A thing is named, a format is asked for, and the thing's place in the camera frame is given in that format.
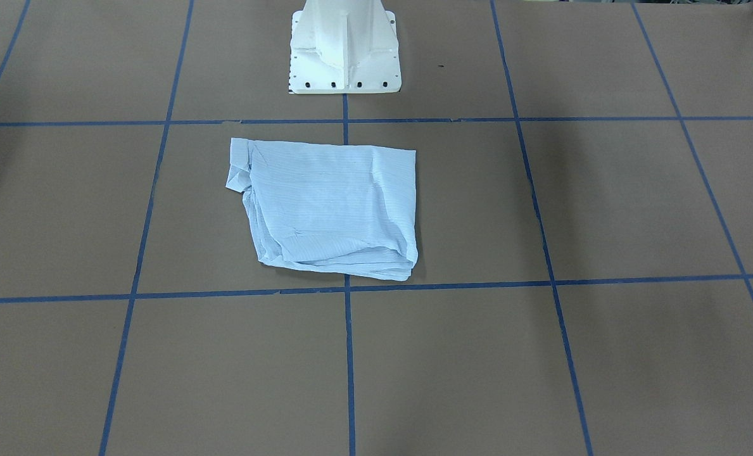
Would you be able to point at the light blue button-up shirt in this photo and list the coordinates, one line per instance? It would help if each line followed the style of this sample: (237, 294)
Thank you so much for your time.
(349, 209)

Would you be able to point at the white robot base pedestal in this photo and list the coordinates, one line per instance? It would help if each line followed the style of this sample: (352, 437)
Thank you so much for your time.
(344, 47)

